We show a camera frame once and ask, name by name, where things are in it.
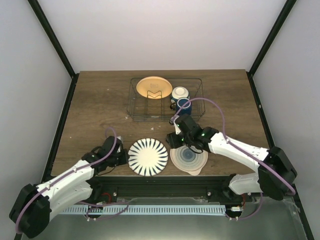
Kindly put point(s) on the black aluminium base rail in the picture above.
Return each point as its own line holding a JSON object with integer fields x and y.
{"x": 213, "y": 188}

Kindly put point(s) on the dark blue mug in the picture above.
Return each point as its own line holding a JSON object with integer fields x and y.
{"x": 182, "y": 106}

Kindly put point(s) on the left black frame post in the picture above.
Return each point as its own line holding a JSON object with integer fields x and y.
{"x": 41, "y": 16}

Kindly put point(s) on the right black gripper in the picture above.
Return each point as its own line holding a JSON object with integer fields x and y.
{"x": 173, "y": 143}

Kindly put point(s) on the orange plastic plate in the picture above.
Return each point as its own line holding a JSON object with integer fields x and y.
{"x": 154, "y": 87}

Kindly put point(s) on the black wire dish rack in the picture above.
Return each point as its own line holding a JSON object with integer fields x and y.
{"x": 142, "y": 108}

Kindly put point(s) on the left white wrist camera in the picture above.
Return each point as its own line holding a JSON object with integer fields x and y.
{"x": 119, "y": 144}

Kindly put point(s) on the cream and teal bowl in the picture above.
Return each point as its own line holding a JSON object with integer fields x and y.
{"x": 179, "y": 92}

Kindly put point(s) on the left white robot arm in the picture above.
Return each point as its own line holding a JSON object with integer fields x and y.
{"x": 36, "y": 205}

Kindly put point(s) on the right black frame post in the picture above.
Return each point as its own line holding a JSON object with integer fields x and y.
{"x": 280, "y": 20}

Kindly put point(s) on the light blue slotted cable duct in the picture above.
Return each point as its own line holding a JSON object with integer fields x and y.
{"x": 202, "y": 210}

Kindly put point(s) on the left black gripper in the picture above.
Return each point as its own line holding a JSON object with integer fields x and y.
{"x": 125, "y": 158}

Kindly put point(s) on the white blue striped plate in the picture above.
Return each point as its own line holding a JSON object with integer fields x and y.
{"x": 147, "y": 157}

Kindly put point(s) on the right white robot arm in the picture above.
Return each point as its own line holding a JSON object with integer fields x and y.
{"x": 273, "y": 174}

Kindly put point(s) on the black frame post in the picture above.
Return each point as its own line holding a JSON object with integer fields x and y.
{"x": 41, "y": 16}
{"x": 280, "y": 20}

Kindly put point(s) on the clear plastic lidded bowl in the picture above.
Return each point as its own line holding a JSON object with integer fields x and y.
{"x": 187, "y": 160}

